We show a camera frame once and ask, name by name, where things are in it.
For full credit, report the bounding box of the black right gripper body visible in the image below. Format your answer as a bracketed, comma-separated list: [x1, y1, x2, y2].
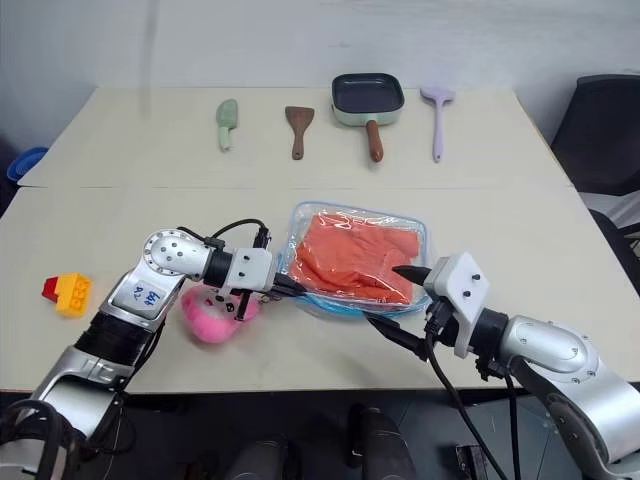
[422, 296, 462, 348]

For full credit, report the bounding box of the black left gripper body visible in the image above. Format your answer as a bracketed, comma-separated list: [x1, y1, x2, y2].
[217, 271, 282, 322]

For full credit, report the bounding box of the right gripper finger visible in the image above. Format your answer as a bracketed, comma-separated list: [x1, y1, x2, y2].
[363, 313, 432, 362]
[392, 264, 432, 287]

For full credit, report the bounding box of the clear plastic zipper pouch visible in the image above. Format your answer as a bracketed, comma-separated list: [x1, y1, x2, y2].
[273, 200, 435, 321]

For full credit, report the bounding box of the orange cloth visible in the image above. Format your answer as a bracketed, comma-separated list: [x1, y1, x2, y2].
[288, 212, 420, 305]

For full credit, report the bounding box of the pink plush toy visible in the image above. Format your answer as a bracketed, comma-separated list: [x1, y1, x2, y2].
[180, 286, 263, 345]

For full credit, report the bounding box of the dark rounded shape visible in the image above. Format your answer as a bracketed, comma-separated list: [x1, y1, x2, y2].
[348, 403, 419, 480]
[232, 438, 302, 480]

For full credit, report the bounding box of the brown wooden spatula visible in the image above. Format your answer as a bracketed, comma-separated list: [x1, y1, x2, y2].
[284, 105, 316, 161]

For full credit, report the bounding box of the purple silicone spatula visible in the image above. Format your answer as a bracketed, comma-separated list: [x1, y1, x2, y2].
[419, 84, 457, 164]

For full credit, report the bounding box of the yellow toy brick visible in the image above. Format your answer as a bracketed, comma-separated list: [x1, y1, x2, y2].
[54, 272, 94, 318]

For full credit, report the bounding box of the green toy knife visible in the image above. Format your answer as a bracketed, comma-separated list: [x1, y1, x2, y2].
[214, 98, 239, 153]

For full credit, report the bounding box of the green square frying pan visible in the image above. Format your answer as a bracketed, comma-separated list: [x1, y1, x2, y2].
[329, 72, 406, 164]

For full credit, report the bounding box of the black office chair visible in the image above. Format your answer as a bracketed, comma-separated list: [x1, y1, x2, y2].
[549, 74, 640, 297]

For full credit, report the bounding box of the blue plastic basket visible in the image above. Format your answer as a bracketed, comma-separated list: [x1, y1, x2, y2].
[6, 145, 50, 187]

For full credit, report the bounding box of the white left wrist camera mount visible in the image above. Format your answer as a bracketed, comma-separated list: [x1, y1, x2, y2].
[230, 247, 275, 294]

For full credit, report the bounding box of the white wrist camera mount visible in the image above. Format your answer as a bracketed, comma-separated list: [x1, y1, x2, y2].
[422, 251, 492, 359]
[230, 247, 275, 294]

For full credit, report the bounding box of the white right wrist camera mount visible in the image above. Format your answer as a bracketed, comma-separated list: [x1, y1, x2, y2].
[422, 251, 492, 359]

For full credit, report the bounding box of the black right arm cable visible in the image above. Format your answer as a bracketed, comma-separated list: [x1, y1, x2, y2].
[423, 299, 507, 480]

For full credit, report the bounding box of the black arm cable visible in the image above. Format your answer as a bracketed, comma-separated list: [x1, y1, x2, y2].
[176, 218, 273, 251]
[423, 299, 507, 480]

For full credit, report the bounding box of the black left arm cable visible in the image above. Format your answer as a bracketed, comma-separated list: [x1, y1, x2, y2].
[176, 218, 273, 251]

